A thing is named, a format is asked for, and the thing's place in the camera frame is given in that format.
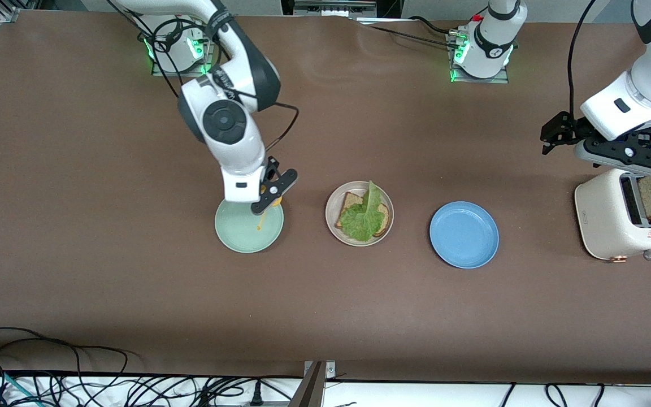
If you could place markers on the black power plug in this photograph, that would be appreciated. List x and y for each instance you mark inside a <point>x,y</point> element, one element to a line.
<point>256,395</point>

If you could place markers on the grey metal bracket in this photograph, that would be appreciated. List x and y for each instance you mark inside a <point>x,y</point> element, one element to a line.
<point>311,390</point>

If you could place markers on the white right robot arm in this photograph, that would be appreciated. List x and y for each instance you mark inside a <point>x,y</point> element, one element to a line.
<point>224,121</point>

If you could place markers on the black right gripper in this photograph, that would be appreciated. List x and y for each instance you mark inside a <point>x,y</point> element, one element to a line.
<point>271,168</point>

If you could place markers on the white toaster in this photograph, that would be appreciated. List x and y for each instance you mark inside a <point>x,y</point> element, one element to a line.
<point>605,220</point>

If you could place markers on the green plate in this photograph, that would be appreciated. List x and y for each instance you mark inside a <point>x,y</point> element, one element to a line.
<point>241,232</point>

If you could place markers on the dark metal fixture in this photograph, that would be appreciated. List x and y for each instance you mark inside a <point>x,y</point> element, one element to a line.
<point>334,8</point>

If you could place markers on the beige plate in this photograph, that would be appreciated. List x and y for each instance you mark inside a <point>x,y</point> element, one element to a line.
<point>331,217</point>

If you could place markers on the blue plate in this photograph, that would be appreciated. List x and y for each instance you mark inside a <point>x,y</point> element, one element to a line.
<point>464,234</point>

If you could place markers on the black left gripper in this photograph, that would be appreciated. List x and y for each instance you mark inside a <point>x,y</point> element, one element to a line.
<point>564,129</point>

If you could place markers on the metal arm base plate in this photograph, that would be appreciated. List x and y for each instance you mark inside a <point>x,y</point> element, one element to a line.
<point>481,81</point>
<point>178,72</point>

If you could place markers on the green lettuce leaf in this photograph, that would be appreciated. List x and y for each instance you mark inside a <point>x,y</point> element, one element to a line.
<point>362,220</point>

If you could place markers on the yellow mustard squeeze bottle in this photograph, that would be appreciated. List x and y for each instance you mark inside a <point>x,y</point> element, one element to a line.
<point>276,201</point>

